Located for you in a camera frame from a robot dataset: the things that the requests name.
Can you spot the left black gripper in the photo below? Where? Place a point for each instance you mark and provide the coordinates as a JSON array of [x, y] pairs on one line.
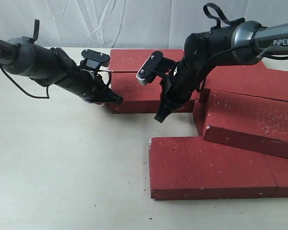
[[81, 83]]

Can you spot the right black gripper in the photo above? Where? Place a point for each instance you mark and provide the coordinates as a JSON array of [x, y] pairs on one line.
[[178, 86]]

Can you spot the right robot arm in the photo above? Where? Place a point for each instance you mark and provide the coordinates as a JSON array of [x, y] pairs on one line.
[[243, 44]]

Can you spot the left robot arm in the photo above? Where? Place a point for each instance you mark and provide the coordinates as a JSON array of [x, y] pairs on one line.
[[53, 66]]

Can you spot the hidden lower right red brick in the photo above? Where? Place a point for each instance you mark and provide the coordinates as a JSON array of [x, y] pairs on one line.
[[199, 110]]

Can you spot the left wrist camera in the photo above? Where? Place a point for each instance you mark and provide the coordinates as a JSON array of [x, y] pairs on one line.
[[94, 60]]

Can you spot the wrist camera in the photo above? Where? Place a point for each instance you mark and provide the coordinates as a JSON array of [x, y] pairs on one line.
[[155, 65], [94, 60]]

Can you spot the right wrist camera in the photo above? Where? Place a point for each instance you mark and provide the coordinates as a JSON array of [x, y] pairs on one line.
[[155, 65]]

